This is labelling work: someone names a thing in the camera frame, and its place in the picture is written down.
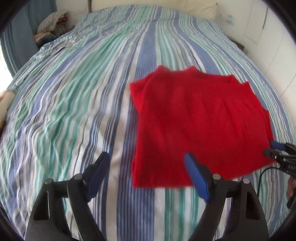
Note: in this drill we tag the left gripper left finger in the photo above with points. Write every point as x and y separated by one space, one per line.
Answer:
48 220

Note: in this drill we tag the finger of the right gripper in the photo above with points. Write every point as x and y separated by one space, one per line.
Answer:
286 147
278 156

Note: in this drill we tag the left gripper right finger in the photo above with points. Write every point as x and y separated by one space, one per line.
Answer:
245 221

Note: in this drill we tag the red knit sweater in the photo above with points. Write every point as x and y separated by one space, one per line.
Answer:
215 117

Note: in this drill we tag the pile of clothes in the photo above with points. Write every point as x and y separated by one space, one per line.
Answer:
51 28

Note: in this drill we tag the person's right hand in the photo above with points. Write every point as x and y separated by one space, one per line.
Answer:
291 191

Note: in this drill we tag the dark wooden nightstand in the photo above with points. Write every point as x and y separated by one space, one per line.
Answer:
239 45

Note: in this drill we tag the cream padded headboard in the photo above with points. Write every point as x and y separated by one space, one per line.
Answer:
200 9

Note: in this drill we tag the teal blue curtain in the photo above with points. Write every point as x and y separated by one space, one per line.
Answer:
17 42

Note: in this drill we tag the blue wall socket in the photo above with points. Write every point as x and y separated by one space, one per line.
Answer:
227 18

